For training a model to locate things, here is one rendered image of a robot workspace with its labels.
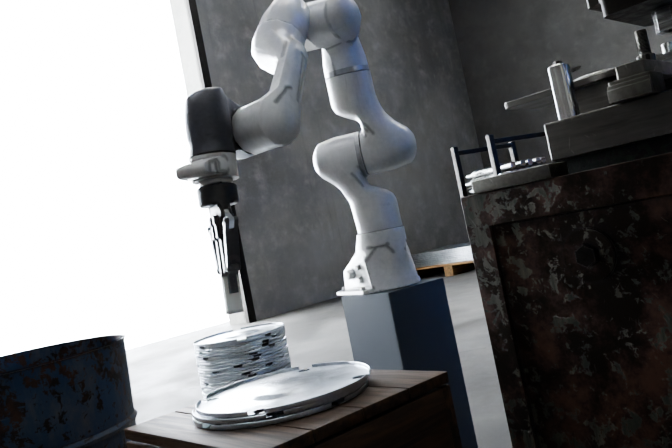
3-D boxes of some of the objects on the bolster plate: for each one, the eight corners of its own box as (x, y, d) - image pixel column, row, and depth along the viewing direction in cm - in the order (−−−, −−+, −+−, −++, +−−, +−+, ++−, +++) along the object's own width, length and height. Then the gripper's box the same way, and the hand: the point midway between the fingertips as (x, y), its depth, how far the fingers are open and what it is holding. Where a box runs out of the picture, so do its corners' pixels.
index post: (557, 122, 109) (544, 63, 110) (566, 122, 111) (553, 64, 112) (574, 118, 107) (560, 58, 108) (582, 117, 109) (569, 59, 110)
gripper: (246, 176, 124) (266, 308, 121) (226, 190, 136) (244, 311, 133) (205, 179, 121) (224, 315, 118) (188, 193, 133) (205, 317, 129)
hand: (232, 294), depth 126 cm, fingers closed
